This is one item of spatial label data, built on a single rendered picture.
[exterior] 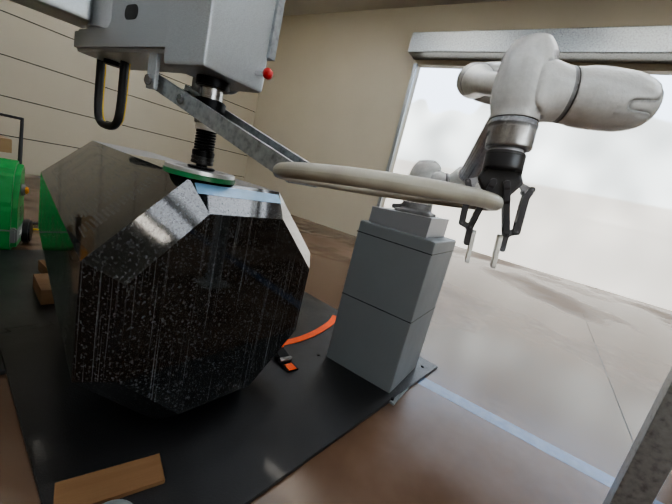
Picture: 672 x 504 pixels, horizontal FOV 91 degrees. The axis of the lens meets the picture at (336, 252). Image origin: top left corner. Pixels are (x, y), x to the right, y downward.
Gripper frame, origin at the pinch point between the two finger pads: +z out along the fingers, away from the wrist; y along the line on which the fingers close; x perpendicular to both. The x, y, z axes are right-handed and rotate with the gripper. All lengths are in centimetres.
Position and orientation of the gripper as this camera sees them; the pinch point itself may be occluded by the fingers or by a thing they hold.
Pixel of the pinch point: (482, 249)
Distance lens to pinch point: 76.6
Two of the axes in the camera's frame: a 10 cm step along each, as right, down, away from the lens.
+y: -9.4, -2.0, 2.7
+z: -1.6, 9.7, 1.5
